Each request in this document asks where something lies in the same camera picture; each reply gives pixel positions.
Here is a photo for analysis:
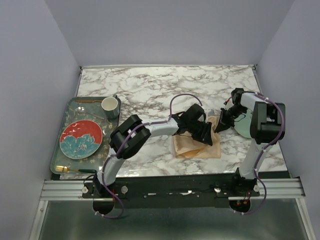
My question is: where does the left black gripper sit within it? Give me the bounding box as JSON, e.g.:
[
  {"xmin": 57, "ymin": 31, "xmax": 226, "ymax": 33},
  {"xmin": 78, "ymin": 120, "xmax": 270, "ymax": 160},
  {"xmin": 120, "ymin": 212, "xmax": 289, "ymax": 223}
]
[{"xmin": 186, "ymin": 120, "xmax": 213, "ymax": 146}]

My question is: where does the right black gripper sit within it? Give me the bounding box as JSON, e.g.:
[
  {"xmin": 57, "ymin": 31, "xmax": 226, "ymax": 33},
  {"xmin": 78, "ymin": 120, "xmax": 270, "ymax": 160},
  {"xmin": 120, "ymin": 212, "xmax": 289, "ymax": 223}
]
[{"xmin": 214, "ymin": 105, "xmax": 248, "ymax": 134}]

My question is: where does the peach cloth napkin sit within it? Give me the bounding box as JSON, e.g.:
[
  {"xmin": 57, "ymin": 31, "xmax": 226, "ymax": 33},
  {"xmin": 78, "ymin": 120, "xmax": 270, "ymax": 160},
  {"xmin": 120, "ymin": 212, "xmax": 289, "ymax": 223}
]
[{"xmin": 173, "ymin": 116, "xmax": 221, "ymax": 159}]

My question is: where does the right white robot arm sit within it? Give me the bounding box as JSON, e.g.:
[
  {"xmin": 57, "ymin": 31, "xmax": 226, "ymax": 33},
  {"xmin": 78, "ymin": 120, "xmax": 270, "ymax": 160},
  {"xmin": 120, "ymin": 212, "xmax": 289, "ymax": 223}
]
[{"xmin": 214, "ymin": 88, "xmax": 286, "ymax": 196}]

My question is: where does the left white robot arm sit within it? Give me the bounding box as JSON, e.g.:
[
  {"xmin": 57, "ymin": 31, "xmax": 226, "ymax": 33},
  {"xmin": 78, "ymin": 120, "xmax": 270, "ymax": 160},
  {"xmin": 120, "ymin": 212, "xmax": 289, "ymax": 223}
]
[{"xmin": 93, "ymin": 103, "xmax": 213, "ymax": 198}]

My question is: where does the mint green floral plate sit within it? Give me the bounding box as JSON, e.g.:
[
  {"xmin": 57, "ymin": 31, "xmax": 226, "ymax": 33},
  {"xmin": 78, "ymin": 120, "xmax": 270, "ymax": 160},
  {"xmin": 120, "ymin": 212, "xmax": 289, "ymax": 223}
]
[{"xmin": 233, "ymin": 109, "xmax": 253, "ymax": 139}]

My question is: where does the grey-green ceramic mug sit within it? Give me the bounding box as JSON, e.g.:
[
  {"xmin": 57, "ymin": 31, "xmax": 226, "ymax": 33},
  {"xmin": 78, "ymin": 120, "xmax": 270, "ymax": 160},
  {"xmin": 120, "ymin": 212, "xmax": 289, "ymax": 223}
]
[{"xmin": 101, "ymin": 94, "xmax": 120, "ymax": 119}]

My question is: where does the red and teal plate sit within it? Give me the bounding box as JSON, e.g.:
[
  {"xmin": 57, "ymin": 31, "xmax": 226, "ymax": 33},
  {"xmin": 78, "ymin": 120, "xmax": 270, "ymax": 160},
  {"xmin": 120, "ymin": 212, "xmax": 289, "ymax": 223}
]
[{"xmin": 59, "ymin": 120, "xmax": 103, "ymax": 160}]

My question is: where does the silver metal spoon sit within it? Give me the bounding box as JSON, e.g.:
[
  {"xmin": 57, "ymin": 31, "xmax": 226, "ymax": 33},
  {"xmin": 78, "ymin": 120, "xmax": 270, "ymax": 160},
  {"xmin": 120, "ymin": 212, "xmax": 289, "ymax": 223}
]
[{"xmin": 76, "ymin": 106, "xmax": 105, "ymax": 120}]

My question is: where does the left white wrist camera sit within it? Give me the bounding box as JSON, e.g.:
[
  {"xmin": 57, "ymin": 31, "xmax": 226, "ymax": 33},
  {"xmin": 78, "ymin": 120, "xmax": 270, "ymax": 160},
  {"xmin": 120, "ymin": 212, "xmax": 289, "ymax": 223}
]
[{"xmin": 206, "ymin": 109, "xmax": 215, "ymax": 117}]

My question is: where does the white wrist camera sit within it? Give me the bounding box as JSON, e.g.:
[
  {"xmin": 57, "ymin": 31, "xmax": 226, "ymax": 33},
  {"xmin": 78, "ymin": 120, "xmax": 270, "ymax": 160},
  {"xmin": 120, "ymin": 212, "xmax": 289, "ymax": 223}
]
[
  {"xmin": 224, "ymin": 99, "xmax": 234, "ymax": 110},
  {"xmin": 206, "ymin": 109, "xmax": 215, "ymax": 117}
]

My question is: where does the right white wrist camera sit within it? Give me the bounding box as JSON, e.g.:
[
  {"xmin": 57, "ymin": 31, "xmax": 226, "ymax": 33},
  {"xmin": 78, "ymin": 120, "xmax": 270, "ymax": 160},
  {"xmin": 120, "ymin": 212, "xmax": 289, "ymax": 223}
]
[{"xmin": 224, "ymin": 99, "xmax": 234, "ymax": 110}]

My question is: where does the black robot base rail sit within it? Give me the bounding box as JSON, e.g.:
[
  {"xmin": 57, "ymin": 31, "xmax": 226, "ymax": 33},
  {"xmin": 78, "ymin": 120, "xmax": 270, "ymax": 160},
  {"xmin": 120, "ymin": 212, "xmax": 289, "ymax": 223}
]
[{"xmin": 82, "ymin": 173, "xmax": 261, "ymax": 209}]

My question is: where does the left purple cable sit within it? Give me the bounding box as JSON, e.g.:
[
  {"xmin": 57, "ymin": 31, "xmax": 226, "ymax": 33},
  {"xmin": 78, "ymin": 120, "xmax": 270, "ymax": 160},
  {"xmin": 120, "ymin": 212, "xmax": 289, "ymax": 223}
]
[{"xmin": 94, "ymin": 93, "xmax": 203, "ymax": 220}]

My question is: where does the gold fork green handle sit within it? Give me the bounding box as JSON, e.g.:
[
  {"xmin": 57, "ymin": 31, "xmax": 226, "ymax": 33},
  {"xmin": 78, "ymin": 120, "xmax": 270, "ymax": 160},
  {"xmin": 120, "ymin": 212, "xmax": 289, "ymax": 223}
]
[{"xmin": 55, "ymin": 165, "xmax": 97, "ymax": 174}]

